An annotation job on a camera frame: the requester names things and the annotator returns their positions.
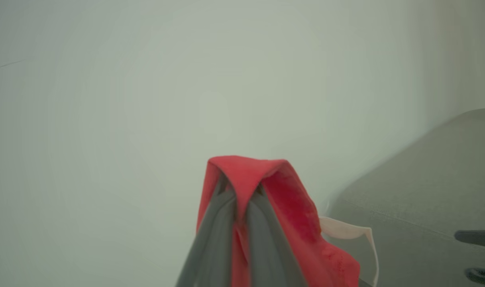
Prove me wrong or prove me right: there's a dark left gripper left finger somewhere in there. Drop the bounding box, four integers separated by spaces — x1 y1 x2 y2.
175 187 237 287

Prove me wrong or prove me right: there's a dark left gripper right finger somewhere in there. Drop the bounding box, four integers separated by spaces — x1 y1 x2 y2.
245 192 306 287

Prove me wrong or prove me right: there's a red garment with white stripes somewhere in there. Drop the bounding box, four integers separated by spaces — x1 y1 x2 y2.
196 155 380 287

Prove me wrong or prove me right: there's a grey fabric sofa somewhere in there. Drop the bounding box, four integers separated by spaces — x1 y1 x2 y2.
326 107 485 287

